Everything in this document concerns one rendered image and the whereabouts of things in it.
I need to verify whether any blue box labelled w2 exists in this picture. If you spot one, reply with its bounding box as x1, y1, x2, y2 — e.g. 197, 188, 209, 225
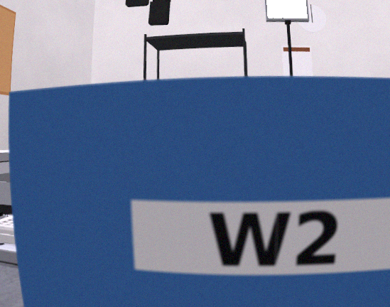
9, 76, 390, 307

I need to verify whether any white multiwell plate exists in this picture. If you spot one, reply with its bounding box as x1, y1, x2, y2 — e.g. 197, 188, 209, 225
0, 216, 15, 244

